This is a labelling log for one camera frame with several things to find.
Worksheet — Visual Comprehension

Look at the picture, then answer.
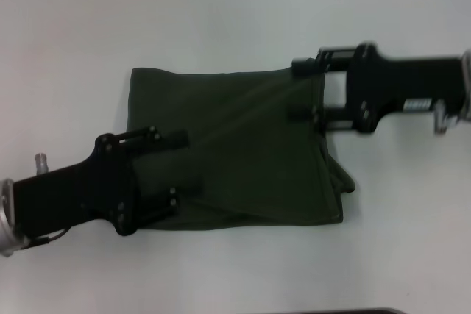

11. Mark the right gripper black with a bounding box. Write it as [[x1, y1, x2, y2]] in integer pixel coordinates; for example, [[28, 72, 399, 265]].
[[288, 42, 467, 135]]

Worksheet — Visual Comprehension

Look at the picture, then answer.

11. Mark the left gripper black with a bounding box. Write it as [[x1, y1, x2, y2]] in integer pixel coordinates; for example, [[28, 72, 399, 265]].
[[10, 126, 191, 237]]

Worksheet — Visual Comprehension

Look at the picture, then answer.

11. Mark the dark green printed t-shirt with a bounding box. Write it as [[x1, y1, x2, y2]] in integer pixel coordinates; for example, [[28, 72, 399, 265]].
[[127, 65, 357, 232]]

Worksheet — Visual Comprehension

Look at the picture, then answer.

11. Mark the silver plug connector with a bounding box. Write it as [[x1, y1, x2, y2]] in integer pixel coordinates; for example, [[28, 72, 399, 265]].
[[432, 99, 459, 135]]

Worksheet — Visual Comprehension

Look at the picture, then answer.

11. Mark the small silver cable plug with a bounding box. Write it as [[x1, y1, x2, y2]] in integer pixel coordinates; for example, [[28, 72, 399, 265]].
[[34, 151, 50, 175]]

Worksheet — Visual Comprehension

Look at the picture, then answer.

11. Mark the thin dark left gripper cable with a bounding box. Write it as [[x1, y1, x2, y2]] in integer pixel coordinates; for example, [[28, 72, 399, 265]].
[[21, 228, 71, 249]]

